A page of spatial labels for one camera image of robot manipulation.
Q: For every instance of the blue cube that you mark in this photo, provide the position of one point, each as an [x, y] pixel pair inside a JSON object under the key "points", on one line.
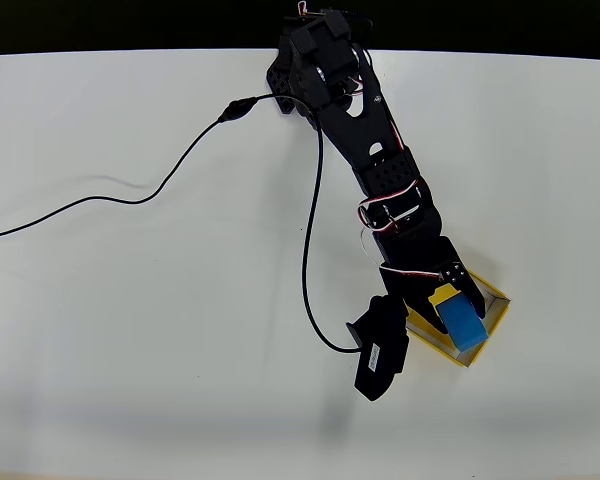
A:
{"points": [[462, 325]]}

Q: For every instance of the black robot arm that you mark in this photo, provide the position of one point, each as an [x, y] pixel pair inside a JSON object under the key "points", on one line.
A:
{"points": [[360, 130]]}

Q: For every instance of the yellow paper box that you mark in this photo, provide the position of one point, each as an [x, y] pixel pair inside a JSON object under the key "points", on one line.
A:
{"points": [[492, 312]]}

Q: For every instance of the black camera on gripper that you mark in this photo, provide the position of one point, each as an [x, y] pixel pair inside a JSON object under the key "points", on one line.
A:
{"points": [[380, 350]]}

